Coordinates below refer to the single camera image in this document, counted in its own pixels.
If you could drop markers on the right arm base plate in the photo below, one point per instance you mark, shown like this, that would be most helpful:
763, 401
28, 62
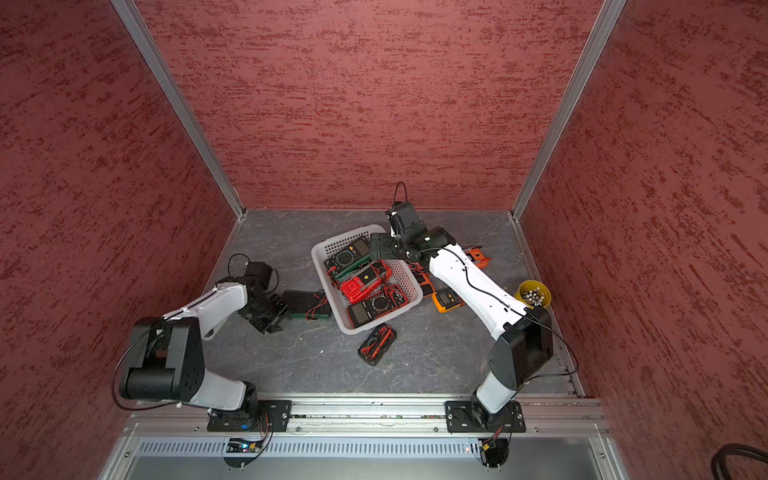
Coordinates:
470, 417

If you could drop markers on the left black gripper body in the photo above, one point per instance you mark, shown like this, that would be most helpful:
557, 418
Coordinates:
267, 312

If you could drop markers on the green multimeter face up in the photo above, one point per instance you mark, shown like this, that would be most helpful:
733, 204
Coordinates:
363, 246

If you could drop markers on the black multimeter with red leads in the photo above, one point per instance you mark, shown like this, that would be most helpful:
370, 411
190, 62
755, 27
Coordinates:
375, 346

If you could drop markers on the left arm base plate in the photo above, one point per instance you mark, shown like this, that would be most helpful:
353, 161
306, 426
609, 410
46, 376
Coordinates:
265, 416

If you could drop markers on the orange clamp meter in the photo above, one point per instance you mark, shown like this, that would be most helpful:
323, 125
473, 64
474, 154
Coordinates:
423, 280

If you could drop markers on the large red black multimeter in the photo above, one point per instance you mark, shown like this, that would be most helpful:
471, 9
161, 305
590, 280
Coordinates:
387, 299

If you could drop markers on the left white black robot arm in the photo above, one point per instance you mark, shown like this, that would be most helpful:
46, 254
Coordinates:
164, 363

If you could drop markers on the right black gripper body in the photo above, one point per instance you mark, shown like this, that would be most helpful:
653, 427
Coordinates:
394, 247

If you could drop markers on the orange multimeter with leads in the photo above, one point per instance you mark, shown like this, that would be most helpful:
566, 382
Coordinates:
477, 257

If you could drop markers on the small black multimeter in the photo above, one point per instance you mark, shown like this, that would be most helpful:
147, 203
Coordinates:
342, 260

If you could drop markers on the white plastic perforated basket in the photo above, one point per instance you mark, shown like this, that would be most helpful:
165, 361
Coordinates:
401, 276

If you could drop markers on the green multimeter face down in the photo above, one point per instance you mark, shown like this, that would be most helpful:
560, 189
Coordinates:
307, 305

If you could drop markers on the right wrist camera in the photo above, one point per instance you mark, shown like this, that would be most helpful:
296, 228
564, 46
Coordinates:
404, 221

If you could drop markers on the small red multimeter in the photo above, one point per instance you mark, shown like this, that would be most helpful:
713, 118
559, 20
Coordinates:
362, 284

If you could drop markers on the yellow cup with batteries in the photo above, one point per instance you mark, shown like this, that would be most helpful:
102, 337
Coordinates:
534, 294

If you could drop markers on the yellow black multimeter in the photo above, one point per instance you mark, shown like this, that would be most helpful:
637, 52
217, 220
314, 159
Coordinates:
446, 300

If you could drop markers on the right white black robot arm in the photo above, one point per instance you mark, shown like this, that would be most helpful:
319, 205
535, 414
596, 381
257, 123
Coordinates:
523, 336

